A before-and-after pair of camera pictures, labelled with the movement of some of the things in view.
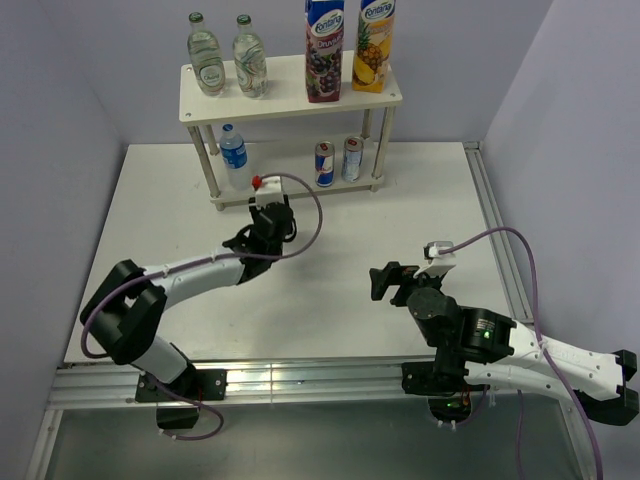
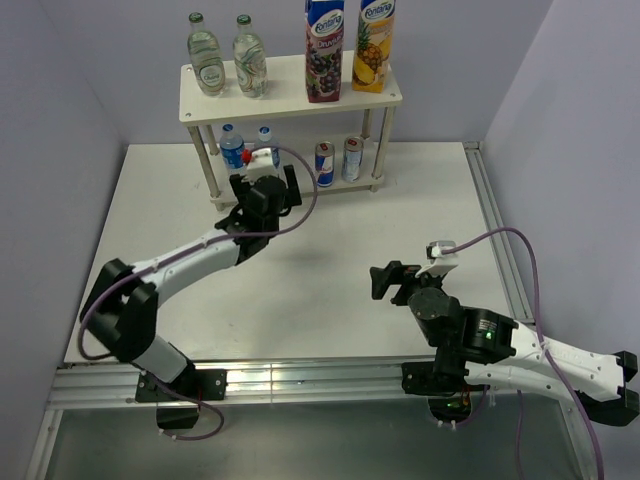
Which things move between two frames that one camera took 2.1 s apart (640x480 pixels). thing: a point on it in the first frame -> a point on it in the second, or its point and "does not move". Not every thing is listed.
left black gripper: (253, 208) -> (291, 193)
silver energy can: (352, 155) does not move
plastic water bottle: (234, 158) does not move
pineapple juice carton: (373, 45) does not move
